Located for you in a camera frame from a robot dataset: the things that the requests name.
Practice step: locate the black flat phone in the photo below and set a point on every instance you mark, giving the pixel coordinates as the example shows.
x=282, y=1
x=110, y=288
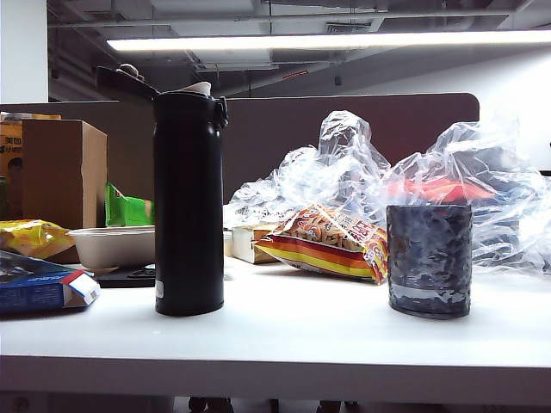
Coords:
x=129, y=277

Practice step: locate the brown cardboard box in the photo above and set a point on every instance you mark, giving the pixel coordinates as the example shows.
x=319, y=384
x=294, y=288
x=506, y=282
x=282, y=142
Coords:
x=64, y=172

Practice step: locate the blue cardboard box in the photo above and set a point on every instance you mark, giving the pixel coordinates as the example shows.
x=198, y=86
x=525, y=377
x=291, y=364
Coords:
x=34, y=288

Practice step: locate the clear plastic bag with contents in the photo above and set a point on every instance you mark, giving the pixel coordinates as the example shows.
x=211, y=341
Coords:
x=495, y=223

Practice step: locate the green snack packet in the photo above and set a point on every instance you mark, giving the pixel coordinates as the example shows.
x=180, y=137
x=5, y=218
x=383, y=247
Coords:
x=125, y=211

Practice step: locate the orange red packet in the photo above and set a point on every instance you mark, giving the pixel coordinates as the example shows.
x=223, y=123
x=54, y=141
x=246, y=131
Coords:
x=435, y=189

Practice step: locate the small white box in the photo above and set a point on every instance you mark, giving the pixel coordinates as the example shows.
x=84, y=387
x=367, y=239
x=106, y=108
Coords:
x=243, y=243

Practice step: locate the yellow printed carton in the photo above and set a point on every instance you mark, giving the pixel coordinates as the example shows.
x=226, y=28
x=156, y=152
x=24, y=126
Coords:
x=10, y=146

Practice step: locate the long ceiling light strip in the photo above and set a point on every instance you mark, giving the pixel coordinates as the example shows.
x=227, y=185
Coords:
x=301, y=41

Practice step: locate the clear crumpled plastic bag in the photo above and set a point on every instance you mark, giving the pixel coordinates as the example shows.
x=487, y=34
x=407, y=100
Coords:
x=340, y=172

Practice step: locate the beige paper pulp bowl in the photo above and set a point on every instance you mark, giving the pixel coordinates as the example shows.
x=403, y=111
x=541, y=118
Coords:
x=112, y=247

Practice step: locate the striped orange yellow snack bag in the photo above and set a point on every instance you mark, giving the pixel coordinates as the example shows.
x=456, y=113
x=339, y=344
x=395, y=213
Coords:
x=318, y=254

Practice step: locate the black thermos flask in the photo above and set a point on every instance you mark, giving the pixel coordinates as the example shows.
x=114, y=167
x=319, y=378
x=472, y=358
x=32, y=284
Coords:
x=189, y=193

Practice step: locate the brown desk partition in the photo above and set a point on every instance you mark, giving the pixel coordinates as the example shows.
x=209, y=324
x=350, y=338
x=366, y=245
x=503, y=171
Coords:
x=280, y=142

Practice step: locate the dark textured glass cup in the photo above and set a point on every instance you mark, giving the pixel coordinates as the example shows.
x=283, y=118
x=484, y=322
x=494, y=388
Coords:
x=430, y=258

